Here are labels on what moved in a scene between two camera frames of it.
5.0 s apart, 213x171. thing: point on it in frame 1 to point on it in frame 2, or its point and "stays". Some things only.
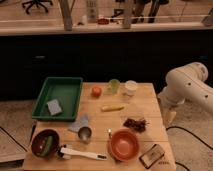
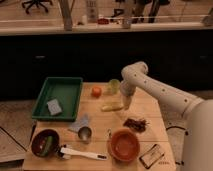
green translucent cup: x=114 y=85 stays
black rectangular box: x=151 y=156 stays
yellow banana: x=108 y=108 stays
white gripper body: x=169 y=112 to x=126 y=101
